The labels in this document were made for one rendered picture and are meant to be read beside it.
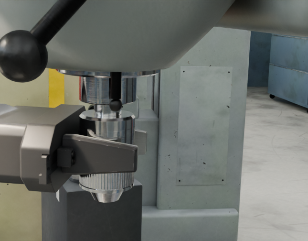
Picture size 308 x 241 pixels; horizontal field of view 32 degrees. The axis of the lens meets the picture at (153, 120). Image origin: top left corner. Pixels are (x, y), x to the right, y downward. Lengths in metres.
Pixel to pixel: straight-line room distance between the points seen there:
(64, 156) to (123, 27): 0.12
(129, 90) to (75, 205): 0.40
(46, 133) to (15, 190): 1.87
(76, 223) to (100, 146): 0.41
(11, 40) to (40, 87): 1.88
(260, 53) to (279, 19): 9.87
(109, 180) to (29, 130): 0.08
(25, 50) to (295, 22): 0.17
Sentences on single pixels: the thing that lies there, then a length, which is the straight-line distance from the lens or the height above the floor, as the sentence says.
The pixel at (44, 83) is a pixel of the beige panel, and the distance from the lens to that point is 2.18.
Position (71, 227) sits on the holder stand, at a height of 1.04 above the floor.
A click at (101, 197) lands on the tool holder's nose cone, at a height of 1.20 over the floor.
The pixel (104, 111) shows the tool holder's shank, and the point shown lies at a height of 1.27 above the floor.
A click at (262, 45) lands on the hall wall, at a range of 10.25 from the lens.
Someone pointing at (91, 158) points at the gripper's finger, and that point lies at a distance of 0.43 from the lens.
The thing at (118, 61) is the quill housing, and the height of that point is 1.32.
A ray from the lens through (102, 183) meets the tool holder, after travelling 0.45.
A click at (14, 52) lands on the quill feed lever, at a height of 1.33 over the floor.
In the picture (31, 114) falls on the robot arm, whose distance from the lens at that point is 0.48.
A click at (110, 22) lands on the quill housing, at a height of 1.35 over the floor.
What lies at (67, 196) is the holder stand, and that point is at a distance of 0.81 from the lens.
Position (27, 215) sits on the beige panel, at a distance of 2.33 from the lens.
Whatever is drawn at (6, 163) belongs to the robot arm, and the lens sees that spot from 0.44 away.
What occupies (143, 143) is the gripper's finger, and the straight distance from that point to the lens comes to 0.48.
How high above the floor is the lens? 1.36
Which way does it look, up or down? 12 degrees down
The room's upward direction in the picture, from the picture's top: 2 degrees clockwise
